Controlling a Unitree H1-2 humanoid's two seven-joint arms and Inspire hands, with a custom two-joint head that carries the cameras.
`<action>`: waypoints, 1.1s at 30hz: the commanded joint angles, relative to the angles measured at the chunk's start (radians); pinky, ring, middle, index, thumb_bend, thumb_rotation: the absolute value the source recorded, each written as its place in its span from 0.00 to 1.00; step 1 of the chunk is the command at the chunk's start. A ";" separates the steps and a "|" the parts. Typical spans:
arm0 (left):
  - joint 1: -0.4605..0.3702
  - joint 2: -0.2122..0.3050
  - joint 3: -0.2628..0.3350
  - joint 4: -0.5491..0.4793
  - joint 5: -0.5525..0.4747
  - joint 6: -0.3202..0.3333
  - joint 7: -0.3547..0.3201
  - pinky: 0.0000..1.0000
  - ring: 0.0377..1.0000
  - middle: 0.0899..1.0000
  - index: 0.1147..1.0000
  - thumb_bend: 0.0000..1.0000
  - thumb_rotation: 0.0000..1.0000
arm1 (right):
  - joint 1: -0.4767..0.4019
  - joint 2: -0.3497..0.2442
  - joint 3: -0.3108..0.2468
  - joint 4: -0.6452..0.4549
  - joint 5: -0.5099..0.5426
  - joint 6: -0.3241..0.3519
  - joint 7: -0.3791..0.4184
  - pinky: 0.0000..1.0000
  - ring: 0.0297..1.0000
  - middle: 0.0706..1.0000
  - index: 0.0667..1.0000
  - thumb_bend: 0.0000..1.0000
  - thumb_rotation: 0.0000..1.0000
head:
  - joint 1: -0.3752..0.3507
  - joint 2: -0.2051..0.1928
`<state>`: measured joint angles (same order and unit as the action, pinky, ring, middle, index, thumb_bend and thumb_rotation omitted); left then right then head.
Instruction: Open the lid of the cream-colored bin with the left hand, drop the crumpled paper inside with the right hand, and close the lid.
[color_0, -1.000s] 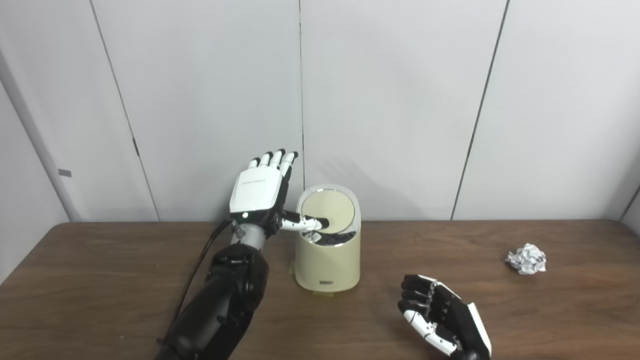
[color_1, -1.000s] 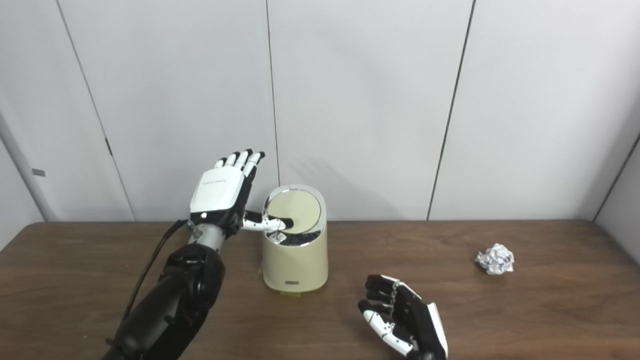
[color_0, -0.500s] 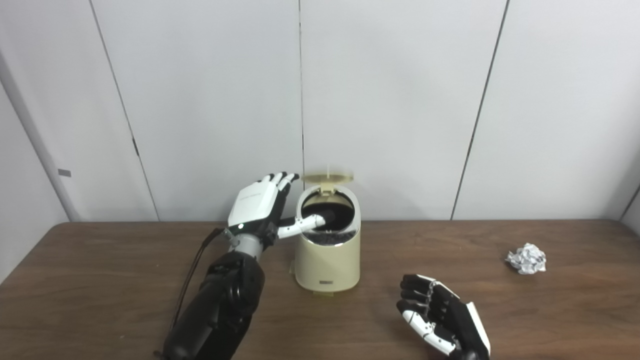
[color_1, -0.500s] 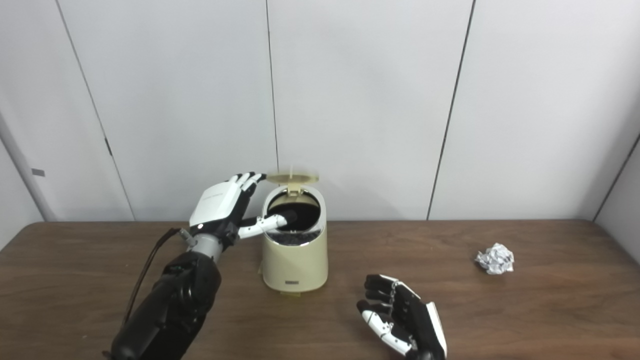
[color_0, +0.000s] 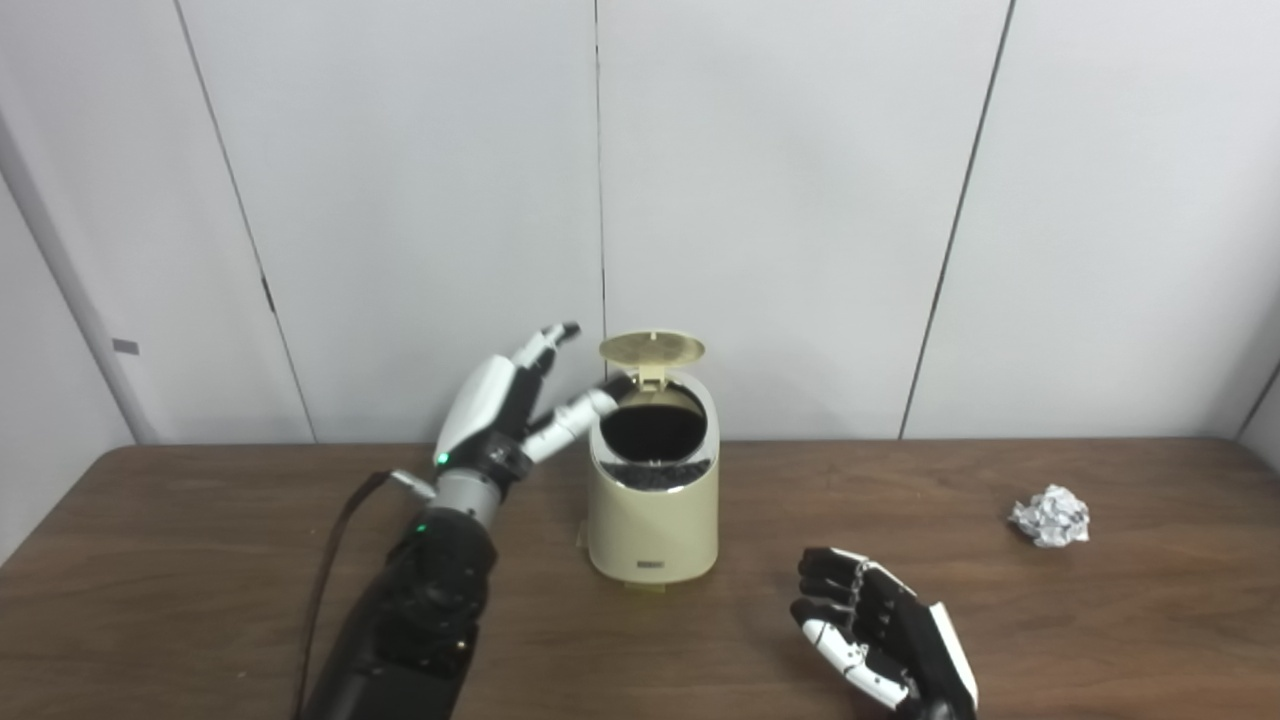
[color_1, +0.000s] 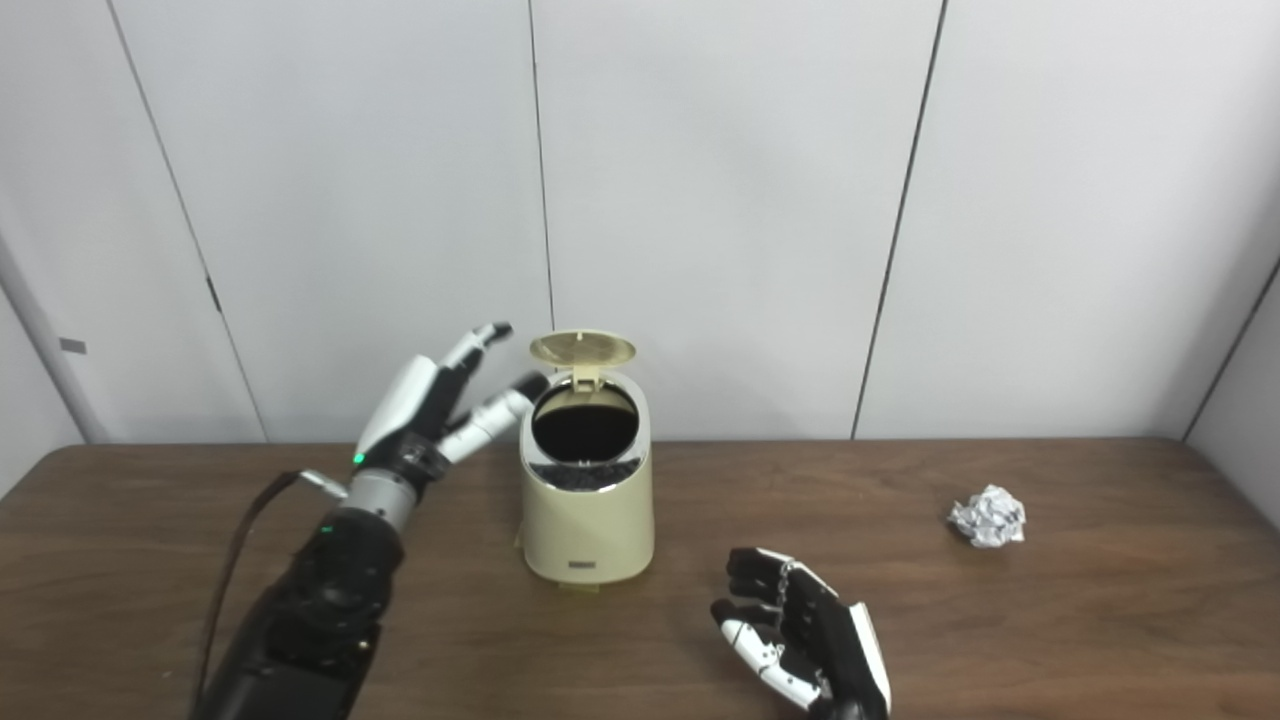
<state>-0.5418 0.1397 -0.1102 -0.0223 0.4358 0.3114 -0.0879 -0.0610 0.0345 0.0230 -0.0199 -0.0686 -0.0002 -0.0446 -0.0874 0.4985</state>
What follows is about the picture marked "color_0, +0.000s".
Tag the white paper ball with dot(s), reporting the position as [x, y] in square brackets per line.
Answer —
[1050, 516]

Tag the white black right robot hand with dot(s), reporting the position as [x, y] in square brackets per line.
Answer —
[890, 630]

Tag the yellow tape under bin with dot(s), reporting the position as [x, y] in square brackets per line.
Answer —
[645, 587]

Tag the cream-colored desktop trash bin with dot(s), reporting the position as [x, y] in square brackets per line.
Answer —
[652, 520]

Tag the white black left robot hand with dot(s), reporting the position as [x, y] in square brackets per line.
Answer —
[485, 405]

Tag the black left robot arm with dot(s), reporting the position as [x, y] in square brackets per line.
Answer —
[420, 610]

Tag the round cream bin lid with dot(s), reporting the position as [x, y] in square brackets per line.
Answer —
[650, 348]

